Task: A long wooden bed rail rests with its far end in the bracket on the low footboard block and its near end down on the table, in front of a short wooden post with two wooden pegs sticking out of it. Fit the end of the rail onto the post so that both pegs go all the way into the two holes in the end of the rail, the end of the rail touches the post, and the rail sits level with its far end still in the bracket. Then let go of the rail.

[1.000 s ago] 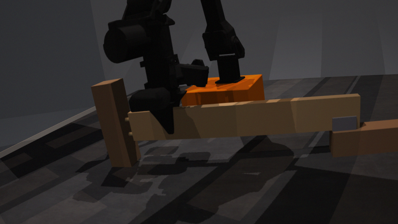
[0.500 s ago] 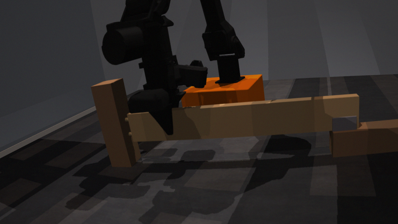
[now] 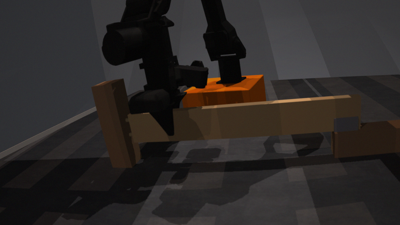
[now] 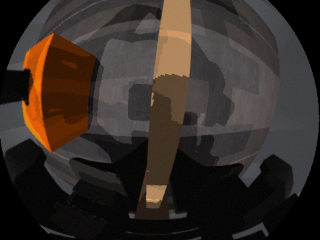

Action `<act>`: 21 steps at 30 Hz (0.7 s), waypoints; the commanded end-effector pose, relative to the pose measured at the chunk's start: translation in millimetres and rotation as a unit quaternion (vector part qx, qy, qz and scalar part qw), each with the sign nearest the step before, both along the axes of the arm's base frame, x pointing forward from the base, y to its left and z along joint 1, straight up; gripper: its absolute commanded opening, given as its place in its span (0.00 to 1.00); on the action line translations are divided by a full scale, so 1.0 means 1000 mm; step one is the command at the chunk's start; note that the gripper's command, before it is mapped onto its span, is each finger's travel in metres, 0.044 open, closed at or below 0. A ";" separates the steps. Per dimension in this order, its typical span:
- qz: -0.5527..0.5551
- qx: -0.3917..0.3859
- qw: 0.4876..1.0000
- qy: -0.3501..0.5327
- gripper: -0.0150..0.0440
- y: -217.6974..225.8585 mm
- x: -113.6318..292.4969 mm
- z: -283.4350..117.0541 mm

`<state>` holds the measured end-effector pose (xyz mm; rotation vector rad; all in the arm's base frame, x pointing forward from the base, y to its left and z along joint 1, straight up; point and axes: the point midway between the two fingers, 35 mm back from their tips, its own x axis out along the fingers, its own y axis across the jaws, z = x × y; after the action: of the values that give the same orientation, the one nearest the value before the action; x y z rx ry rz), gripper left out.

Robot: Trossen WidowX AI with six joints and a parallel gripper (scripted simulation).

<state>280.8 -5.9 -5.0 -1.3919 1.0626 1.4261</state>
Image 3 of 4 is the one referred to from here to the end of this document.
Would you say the long wooden rail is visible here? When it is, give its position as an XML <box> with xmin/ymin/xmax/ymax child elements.
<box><xmin>127</xmin><ymin>94</ymin><xmax>361</xmax><ymax>143</ymax></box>

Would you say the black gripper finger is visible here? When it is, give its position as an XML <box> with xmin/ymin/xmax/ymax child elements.
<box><xmin>171</xmin><ymin>92</ymin><xmax>187</xmax><ymax>109</ymax></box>
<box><xmin>150</xmin><ymin>100</ymin><xmax>178</xmax><ymax>136</ymax></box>

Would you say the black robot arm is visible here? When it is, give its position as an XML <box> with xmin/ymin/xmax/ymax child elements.
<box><xmin>102</xmin><ymin>0</ymin><xmax>246</xmax><ymax>90</ymax></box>

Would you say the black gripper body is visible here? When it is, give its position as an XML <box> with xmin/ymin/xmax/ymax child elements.
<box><xmin>128</xmin><ymin>51</ymin><xmax>180</xmax><ymax>114</ymax></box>

